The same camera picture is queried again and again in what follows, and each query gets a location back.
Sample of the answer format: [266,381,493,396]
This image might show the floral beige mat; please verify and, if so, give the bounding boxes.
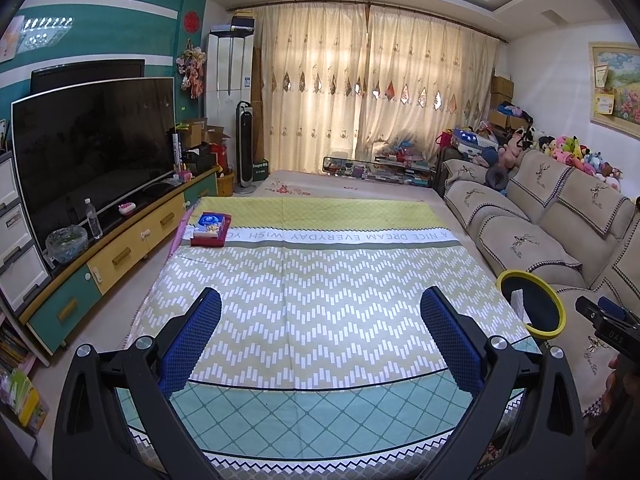
[257,169,506,286]

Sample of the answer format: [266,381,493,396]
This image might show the red tray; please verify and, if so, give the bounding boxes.
[191,214,233,247]

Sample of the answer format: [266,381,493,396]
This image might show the yellow trash bin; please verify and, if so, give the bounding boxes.
[496,270,566,340]

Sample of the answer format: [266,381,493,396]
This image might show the clear water bottle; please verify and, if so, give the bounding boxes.
[84,198,104,240]

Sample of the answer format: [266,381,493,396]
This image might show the blue card box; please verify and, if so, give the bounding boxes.
[196,214,224,237]

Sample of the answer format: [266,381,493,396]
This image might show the pile of plush toys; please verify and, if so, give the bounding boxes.
[500,127,626,193]

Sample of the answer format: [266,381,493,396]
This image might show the white plastic drawer unit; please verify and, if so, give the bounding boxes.
[0,150,52,313]

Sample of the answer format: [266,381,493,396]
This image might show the person's right hand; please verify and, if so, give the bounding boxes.
[606,355,640,411]

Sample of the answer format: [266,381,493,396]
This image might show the black storage box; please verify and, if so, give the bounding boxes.
[182,147,216,171]

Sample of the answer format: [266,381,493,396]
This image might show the cream embroidered curtain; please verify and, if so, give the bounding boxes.
[367,2,501,156]
[255,4,373,173]

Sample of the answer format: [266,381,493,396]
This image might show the stack of flat boxes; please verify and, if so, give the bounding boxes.
[210,14,256,36]

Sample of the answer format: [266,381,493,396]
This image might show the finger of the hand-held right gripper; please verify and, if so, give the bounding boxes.
[598,296,629,321]
[575,296,613,332]

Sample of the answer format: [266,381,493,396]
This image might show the white standing air conditioner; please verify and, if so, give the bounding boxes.
[205,30,256,126]

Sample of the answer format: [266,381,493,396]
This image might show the open cardboard box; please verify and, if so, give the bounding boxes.
[179,119,208,148]
[202,125,232,146]

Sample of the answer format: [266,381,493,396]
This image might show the curtain rod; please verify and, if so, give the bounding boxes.
[231,2,510,45]

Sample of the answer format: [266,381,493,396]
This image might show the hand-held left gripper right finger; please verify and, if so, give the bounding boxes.
[420,287,586,480]

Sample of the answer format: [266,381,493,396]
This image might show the row of books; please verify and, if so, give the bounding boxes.
[0,310,51,436]

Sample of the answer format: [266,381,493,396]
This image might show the large curved television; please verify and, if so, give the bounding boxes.
[11,77,177,256]

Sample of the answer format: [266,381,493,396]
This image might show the beige sofa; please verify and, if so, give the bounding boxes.
[434,149,640,411]

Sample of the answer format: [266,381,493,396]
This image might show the teal yellow television cabinet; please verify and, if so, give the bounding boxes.
[25,164,224,356]

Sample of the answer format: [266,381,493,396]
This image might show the blue star print bag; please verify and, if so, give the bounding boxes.
[452,129,501,153]

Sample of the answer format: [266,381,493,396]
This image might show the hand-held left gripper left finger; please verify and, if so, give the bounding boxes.
[51,287,223,480]

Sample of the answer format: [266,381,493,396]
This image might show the glass bowl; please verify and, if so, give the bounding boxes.
[46,226,90,264]

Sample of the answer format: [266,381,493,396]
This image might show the tower fan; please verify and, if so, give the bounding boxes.
[235,101,258,196]

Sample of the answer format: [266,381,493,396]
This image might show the glass coffee table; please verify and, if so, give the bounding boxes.
[322,156,436,188]

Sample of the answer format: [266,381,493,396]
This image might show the patterned tablecloth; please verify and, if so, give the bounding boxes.
[122,196,546,466]

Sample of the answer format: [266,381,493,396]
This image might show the framed wall painting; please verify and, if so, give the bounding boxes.
[589,42,640,126]

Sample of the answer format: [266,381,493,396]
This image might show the hanging artificial flowers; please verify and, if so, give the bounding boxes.
[176,46,207,99]

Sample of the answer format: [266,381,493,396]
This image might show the stack of cardboard boxes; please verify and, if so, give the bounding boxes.
[489,76,533,131]

